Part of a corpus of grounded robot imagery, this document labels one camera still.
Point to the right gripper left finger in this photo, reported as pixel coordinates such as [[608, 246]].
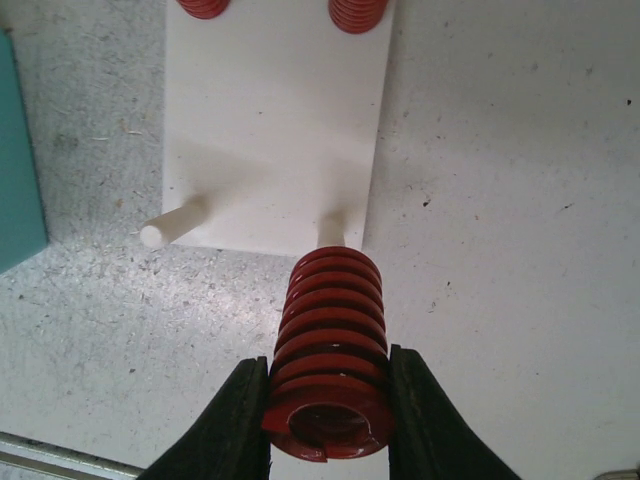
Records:
[[227, 440]]

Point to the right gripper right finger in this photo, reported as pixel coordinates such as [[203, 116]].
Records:
[[431, 438]]

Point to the large red spring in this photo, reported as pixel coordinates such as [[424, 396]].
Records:
[[356, 16]]

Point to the turquoise plastic tray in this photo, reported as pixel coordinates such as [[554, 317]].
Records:
[[23, 226]]

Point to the white peg base plate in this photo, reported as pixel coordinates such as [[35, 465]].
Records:
[[271, 116]]

